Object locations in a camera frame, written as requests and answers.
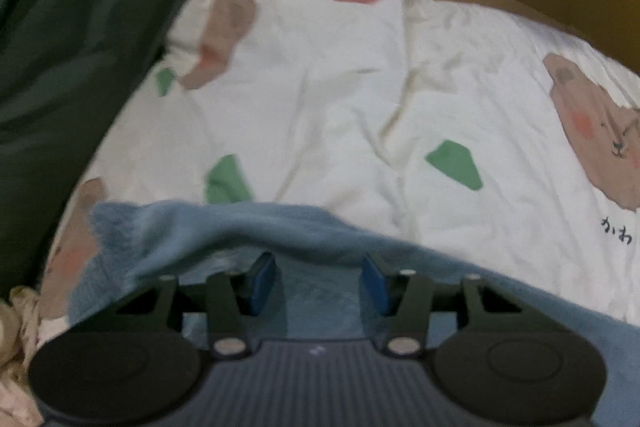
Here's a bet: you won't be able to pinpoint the light blue denim shorts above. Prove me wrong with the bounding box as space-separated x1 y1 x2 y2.
67 199 640 427

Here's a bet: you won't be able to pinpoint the white patterned bed sheet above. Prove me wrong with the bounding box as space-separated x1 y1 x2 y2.
40 0 639 339

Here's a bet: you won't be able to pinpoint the dark grey garment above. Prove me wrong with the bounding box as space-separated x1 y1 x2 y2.
1 0 184 291

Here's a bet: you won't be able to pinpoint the beige crumpled cloth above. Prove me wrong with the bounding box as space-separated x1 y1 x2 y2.
1 286 43 426

